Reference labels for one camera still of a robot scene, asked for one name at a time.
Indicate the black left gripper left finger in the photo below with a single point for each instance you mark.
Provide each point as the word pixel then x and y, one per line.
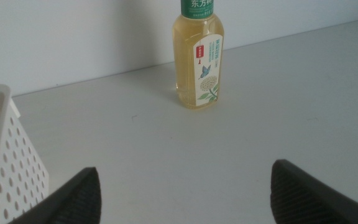
pixel 79 202

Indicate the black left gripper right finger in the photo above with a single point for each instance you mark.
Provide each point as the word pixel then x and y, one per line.
pixel 300 199

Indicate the yellow tea bottle green label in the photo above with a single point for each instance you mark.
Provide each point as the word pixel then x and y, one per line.
pixel 185 62

